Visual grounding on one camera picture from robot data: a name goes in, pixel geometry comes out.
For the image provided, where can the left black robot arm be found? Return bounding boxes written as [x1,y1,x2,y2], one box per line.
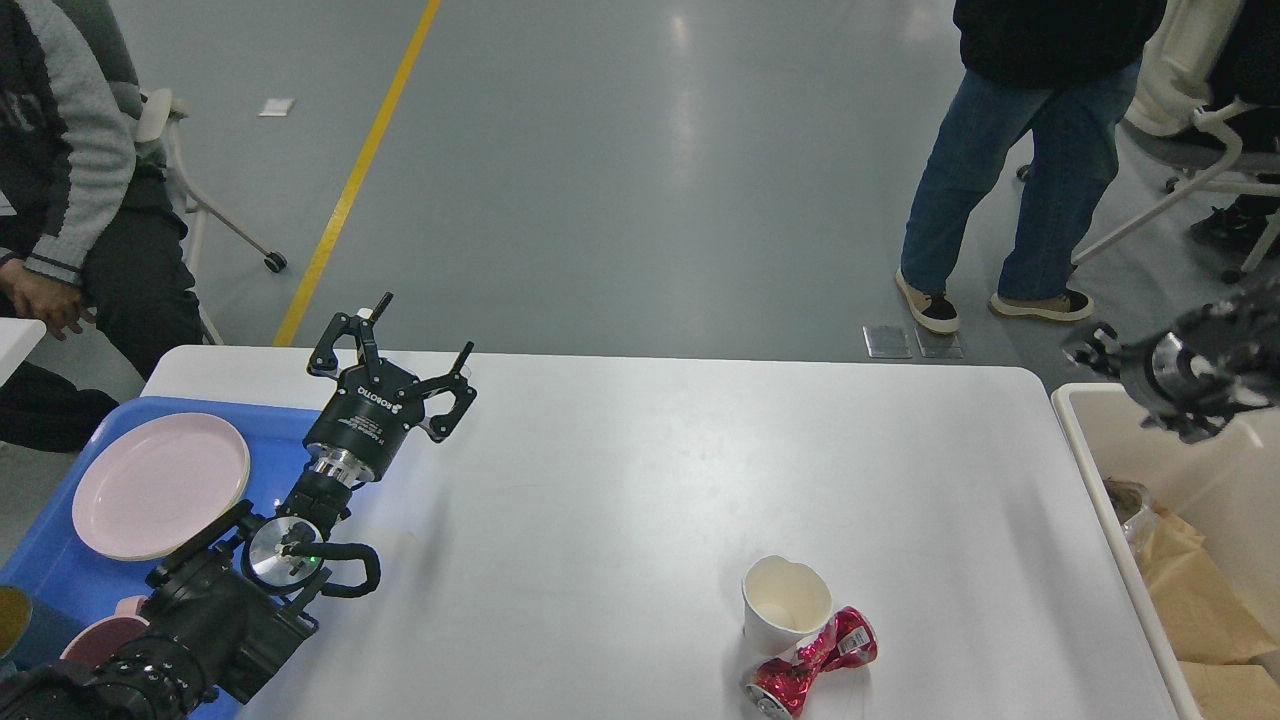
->
[3,293,477,719]

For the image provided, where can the metal floor plates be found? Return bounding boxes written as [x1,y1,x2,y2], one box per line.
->
[861,325,966,360]

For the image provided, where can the standing person blue jeans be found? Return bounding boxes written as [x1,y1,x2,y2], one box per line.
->
[893,0,1169,334]

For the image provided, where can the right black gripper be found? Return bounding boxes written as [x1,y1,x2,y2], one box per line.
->
[1062,322,1221,445]

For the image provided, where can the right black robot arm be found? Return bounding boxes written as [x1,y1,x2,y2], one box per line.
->
[1061,277,1279,445]

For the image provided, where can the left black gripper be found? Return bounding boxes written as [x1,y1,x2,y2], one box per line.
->
[302,293,477,486]

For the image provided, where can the white chair right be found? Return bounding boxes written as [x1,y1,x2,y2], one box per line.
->
[1016,0,1280,284]

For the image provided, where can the white chair left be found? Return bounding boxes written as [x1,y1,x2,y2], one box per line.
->
[134,88,288,346]

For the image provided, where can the aluminium foil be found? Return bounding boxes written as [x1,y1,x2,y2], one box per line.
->
[1103,479,1158,552]

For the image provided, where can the large brown paper bag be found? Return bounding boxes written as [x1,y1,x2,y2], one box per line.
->
[1178,661,1279,719]

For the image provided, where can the white chair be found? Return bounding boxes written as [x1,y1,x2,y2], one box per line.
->
[134,88,288,346]
[1016,0,1280,284]

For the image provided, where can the white plastic bin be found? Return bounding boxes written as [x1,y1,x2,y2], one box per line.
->
[1052,383,1279,719]

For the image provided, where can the seated person grey sweater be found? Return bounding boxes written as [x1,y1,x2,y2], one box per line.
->
[0,0,205,454]

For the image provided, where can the brown paper bag front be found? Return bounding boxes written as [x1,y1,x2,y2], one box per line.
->
[1135,505,1277,665]

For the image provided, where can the crushed red soda can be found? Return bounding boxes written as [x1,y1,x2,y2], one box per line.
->
[742,606,879,719]

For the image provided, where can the pink plate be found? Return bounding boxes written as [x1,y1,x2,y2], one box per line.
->
[72,413,251,561]

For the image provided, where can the pink mug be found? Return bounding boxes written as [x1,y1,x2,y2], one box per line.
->
[59,594,148,669]

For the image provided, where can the white paper cup front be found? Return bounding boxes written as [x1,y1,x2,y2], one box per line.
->
[741,555,835,656]

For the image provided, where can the white side table corner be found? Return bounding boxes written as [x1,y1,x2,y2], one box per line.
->
[0,316,46,386]

